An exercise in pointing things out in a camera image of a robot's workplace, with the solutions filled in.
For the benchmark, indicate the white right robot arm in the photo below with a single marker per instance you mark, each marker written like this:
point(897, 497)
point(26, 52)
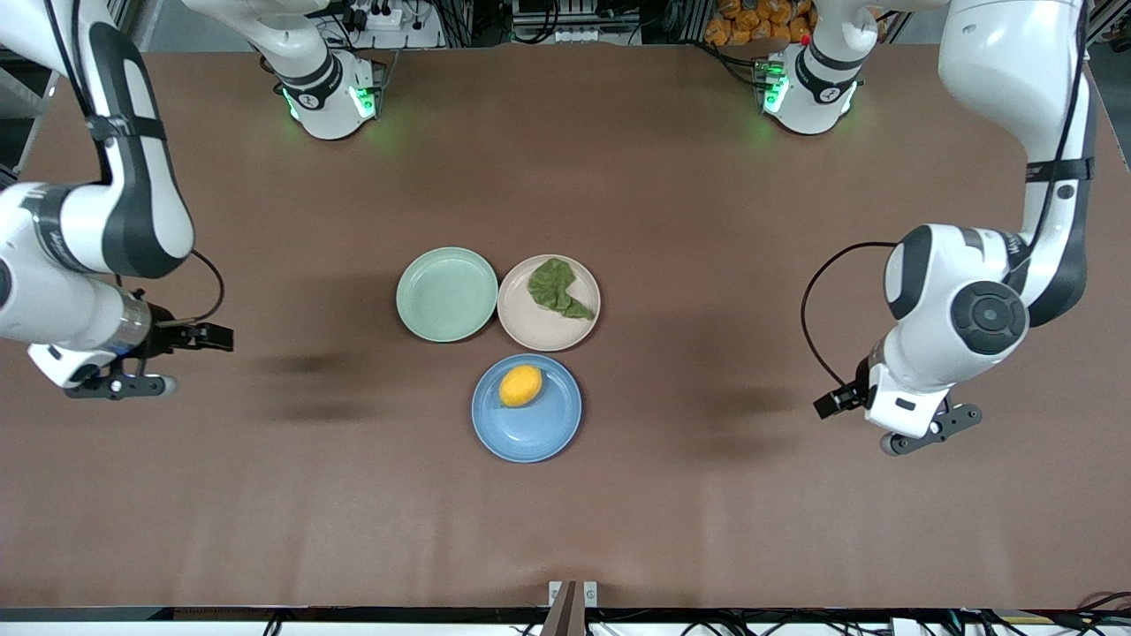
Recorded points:
point(53, 291)

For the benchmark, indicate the blue plate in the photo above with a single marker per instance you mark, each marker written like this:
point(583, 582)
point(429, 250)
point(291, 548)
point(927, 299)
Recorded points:
point(526, 433)

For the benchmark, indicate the black equipment rack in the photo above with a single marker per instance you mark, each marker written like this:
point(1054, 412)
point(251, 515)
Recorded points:
point(574, 13)

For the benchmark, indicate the green lettuce leaf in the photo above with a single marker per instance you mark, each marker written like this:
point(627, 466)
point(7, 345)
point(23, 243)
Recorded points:
point(552, 287)

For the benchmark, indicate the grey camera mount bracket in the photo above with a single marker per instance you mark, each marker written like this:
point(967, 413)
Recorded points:
point(570, 609)

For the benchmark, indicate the beige plate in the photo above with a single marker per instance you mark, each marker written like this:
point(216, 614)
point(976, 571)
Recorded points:
point(539, 331)

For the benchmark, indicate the bag of oranges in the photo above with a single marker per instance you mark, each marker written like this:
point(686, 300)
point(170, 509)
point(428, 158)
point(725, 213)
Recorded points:
point(751, 22)

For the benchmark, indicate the brown table cover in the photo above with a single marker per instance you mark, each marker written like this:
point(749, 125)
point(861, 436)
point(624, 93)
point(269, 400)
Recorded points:
point(565, 530)

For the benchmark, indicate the yellow lemon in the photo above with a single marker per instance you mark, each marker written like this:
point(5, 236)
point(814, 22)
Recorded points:
point(520, 386)

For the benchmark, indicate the green plate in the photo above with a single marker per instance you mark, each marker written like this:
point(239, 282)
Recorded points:
point(446, 296)

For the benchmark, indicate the white power strip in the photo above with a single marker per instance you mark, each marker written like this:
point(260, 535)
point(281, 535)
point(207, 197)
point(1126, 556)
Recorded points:
point(380, 18)

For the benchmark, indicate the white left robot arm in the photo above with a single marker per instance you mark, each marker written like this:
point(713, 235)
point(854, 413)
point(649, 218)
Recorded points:
point(972, 309)

